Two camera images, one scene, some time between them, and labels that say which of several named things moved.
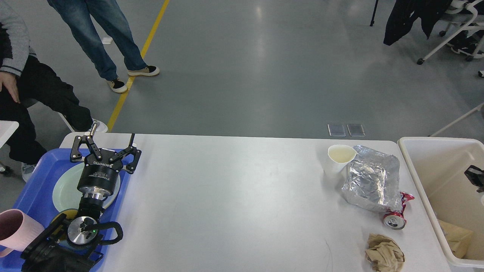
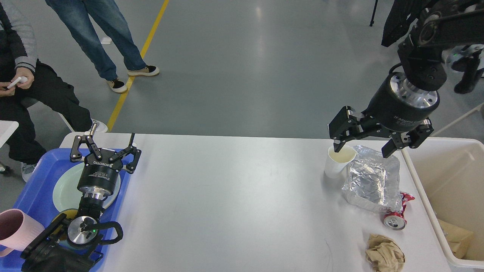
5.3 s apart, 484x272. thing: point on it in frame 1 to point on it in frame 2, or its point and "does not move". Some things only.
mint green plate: [66, 195] does not move
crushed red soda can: [396, 220] does not move
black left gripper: [99, 179] does not move
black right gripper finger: [475, 175] to [394, 105]
